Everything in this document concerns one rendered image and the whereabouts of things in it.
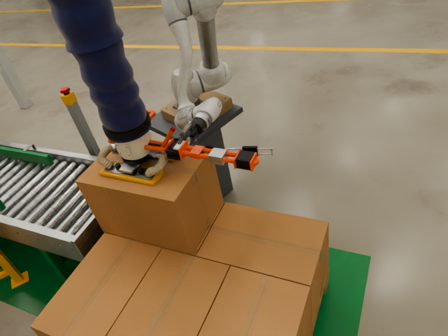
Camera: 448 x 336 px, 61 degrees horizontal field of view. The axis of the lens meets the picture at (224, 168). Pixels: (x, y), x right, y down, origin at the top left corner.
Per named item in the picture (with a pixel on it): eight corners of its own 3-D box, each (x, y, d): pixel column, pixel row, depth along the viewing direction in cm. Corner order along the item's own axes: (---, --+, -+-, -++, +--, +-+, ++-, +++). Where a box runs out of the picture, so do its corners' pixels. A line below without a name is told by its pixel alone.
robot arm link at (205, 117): (213, 126, 197) (209, 133, 194) (198, 124, 201) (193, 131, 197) (210, 111, 192) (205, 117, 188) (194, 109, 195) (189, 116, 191)
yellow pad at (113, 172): (99, 175, 195) (95, 167, 192) (111, 163, 202) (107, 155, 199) (154, 187, 182) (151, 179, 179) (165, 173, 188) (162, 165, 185)
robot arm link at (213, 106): (217, 123, 195) (199, 130, 204) (229, 107, 205) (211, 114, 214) (205, 106, 191) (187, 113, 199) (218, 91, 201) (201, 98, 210)
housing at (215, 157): (209, 163, 172) (207, 156, 169) (215, 154, 177) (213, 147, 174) (223, 166, 169) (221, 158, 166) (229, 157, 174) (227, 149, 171)
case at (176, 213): (103, 231, 221) (74, 181, 196) (140, 185, 248) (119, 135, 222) (193, 256, 197) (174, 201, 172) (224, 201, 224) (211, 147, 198)
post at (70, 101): (111, 198, 327) (59, 96, 264) (115, 193, 332) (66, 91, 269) (117, 199, 325) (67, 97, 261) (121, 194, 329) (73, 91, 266)
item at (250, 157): (234, 169, 166) (232, 160, 163) (240, 158, 171) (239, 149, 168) (252, 172, 163) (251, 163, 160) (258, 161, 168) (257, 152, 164)
